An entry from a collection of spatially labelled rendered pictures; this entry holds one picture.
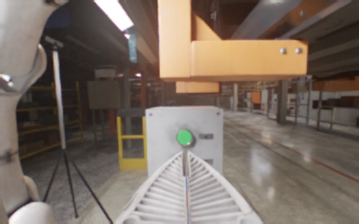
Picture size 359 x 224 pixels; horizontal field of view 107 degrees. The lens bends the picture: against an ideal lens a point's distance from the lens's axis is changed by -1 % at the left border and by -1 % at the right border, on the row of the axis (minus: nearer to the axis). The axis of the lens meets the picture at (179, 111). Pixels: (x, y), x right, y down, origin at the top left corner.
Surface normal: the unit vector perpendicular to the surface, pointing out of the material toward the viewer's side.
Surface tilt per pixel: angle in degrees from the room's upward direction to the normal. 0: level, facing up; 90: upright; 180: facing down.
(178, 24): 90
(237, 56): 90
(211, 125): 90
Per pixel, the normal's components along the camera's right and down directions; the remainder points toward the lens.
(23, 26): 0.90, 0.43
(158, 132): -0.03, 0.10
